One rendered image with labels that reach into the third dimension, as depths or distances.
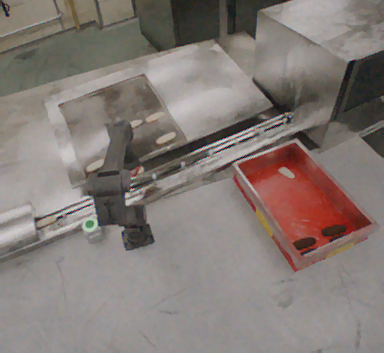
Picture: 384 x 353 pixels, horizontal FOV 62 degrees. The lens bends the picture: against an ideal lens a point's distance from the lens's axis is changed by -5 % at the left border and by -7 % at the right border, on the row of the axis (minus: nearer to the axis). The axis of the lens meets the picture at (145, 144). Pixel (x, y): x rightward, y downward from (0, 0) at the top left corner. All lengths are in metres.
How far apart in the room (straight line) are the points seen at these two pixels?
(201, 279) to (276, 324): 0.28
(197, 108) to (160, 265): 0.79
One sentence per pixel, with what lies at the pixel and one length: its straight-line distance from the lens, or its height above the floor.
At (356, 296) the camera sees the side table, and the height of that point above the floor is 0.82.
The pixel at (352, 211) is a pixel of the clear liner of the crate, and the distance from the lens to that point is 1.39.
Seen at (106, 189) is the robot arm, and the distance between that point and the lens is 0.84.
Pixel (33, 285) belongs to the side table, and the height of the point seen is 0.82.
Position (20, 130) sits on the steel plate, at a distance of 2.00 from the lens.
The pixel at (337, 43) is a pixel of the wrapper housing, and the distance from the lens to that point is 1.43.
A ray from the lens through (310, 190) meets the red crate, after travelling 1.48.
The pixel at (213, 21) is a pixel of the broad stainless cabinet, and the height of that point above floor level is 0.57.
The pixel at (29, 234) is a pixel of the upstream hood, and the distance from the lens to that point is 1.37.
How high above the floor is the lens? 1.97
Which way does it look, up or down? 45 degrees down
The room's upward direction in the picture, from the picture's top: 12 degrees counter-clockwise
